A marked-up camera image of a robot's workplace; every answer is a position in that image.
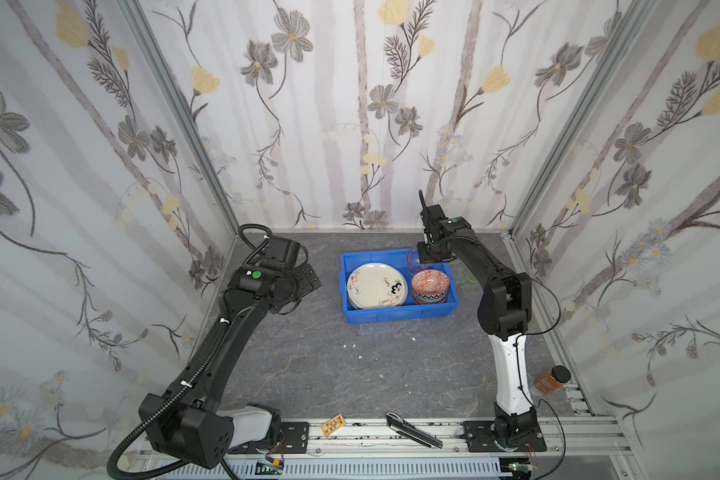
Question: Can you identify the orange blue patterned bowl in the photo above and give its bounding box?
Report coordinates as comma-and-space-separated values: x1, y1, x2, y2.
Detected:
411, 269, 450, 305

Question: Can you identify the cream plate underneath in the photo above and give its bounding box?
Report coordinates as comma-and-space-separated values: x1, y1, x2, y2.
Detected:
346, 263, 408, 310

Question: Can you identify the pink transparent cup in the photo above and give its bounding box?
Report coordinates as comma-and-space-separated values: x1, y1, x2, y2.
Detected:
406, 248, 431, 276

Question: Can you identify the green transparent cup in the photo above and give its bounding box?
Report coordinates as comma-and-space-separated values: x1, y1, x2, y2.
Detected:
465, 270, 479, 284

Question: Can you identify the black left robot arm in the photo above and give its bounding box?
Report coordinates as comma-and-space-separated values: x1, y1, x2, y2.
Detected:
106, 223, 321, 479

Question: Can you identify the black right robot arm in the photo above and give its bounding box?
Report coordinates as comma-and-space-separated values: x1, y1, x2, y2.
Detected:
417, 193, 546, 452

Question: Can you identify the blue plastic bin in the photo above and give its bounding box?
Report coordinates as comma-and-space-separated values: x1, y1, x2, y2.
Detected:
339, 249, 460, 325

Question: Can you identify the small wooden block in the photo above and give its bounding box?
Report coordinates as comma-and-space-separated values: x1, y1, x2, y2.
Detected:
321, 414, 346, 436

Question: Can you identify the black folding tool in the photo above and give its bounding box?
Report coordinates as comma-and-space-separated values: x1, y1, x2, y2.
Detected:
385, 411, 443, 449

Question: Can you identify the brown bottle black cap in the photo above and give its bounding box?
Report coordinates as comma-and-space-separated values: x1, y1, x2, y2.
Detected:
534, 365, 572, 395

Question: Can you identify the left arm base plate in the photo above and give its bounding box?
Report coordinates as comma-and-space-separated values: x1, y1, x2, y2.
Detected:
269, 422, 310, 455

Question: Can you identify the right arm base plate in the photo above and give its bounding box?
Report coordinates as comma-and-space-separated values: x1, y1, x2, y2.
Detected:
461, 421, 547, 453

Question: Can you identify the white perforated cable tray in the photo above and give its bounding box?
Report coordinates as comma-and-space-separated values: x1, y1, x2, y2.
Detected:
228, 458, 512, 479

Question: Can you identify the aluminium rail frame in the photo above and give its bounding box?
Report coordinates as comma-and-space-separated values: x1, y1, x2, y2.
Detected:
133, 417, 631, 480

